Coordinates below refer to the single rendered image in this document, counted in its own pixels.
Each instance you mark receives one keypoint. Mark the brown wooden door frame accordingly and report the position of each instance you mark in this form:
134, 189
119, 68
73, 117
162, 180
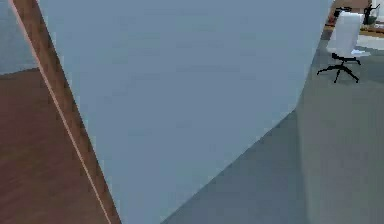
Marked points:
60, 100

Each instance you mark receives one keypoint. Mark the black desk lamp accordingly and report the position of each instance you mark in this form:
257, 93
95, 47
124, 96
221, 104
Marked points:
368, 15

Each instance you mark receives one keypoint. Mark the brown wooden desk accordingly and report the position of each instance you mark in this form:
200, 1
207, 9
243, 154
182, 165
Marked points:
370, 30

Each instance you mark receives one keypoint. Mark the white office chair black base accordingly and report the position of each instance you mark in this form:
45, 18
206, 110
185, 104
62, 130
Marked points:
346, 31

